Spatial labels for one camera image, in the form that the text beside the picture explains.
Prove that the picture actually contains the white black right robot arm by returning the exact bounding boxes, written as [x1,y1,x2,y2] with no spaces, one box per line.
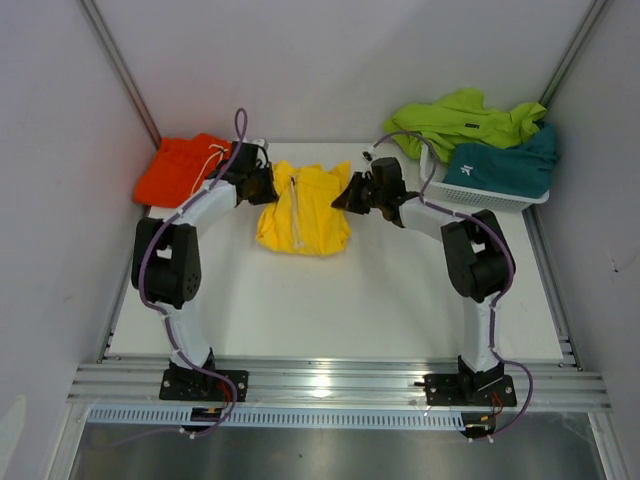
[332,157,516,404]

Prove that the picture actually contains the left aluminium frame post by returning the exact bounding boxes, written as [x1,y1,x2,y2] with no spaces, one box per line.
[77,0,161,149]

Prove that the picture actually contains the right aluminium frame post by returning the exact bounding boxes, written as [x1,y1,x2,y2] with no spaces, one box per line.
[538,0,614,109]

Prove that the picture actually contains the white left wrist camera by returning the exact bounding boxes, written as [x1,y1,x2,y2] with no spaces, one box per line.
[251,139,269,149]

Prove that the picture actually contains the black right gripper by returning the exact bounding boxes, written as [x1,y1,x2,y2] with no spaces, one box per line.
[331,172,385,215]

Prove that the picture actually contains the lime green shorts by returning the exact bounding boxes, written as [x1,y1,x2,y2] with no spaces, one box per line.
[382,88,547,164]

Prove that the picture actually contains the white plastic laundry basket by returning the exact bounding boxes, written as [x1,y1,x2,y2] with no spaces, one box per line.
[419,146,550,212]

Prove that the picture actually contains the orange shorts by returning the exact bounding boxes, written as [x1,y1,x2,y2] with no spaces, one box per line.
[132,133,232,208]

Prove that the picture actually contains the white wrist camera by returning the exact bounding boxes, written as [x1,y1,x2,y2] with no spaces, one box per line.
[251,139,269,149]
[362,145,375,163]

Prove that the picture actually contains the yellow shorts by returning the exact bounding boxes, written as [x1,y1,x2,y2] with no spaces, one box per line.
[255,161,351,257]

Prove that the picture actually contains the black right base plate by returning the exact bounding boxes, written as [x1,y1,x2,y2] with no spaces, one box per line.
[424,373,517,407]

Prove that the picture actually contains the white slotted cable duct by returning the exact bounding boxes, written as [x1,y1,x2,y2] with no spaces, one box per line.
[88,404,464,431]

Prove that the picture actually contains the teal shorts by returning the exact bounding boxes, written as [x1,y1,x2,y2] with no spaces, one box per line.
[443,124,560,199]

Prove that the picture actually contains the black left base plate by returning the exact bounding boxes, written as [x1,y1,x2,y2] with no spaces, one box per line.
[159,365,249,402]

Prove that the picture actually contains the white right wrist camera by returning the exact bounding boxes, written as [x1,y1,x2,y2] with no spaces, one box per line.
[362,145,375,163]

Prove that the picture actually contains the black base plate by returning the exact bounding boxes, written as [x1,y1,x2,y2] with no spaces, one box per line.
[424,373,517,407]
[159,365,249,402]

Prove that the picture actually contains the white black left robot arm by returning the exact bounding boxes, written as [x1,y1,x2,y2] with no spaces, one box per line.
[131,140,278,400]

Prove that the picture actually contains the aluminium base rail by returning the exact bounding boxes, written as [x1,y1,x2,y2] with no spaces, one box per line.
[67,357,612,413]

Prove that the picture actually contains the aluminium frame post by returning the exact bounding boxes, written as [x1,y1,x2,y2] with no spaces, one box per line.
[77,0,161,149]
[538,0,614,109]

